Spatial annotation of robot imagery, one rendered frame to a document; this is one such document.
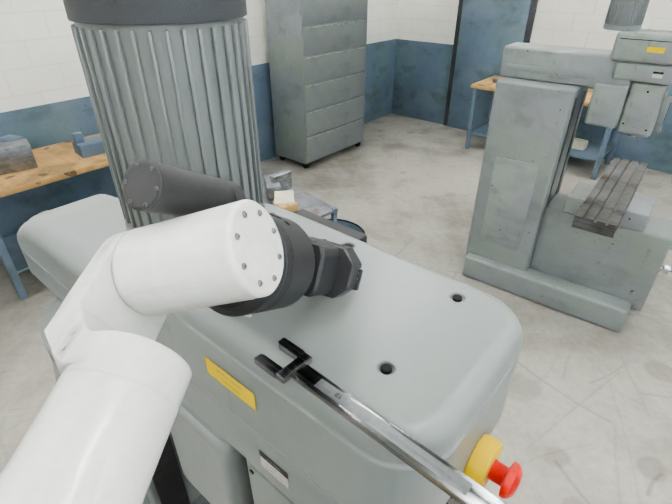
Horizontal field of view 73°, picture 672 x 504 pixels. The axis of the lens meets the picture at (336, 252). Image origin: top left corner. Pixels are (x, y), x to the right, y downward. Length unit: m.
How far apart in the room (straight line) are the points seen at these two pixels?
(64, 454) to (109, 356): 0.05
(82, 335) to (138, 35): 0.35
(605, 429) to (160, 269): 2.98
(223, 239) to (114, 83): 0.33
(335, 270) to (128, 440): 0.27
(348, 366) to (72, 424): 0.27
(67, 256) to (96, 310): 0.69
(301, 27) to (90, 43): 4.98
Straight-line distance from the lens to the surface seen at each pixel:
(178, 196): 0.33
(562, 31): 7.14
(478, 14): 7.48
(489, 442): 0.55
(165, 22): 0.54
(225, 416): 0.67
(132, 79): 0.57
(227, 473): 0.83
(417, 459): 0.39
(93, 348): 0.28
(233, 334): 0.51
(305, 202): 3.18
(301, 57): 5.56
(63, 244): 1.05
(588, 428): 3.11
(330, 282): 0.46
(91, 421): 0.26
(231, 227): 0.28
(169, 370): 0.27
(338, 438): 0.45
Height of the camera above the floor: 2.22
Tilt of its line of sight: 32 degrees down
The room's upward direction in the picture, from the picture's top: straight up
